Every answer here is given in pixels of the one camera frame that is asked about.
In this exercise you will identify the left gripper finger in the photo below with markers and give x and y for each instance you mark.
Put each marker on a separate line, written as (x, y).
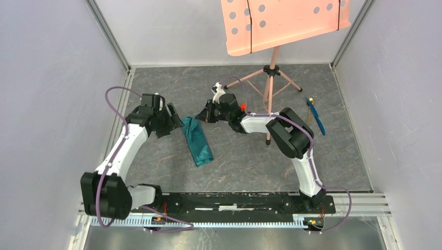
(162, 132)
(174, 117)

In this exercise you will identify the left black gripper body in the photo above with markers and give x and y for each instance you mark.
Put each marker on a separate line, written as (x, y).
(164, 120)

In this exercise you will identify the gold spoon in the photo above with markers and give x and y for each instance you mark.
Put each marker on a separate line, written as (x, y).
(310, 114)

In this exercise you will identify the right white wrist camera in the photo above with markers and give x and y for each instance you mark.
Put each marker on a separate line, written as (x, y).
(218, 91)

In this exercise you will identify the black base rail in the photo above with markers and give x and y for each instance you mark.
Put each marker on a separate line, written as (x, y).
(242, 209)

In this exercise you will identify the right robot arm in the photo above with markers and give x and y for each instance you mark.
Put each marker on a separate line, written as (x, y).
(291, 134)

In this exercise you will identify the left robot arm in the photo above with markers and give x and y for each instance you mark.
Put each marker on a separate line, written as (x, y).
(104, 191)

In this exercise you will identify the teal cloth napkin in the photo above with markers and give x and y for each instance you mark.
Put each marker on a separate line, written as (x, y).
(197, 142)

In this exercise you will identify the pink music stand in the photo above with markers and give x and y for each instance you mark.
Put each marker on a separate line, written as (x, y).
(253, 26)

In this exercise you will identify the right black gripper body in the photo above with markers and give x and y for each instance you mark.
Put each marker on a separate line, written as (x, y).
(216, 113)

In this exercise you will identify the blue handled utensil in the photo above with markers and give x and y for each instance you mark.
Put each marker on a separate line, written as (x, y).
(316, 116)

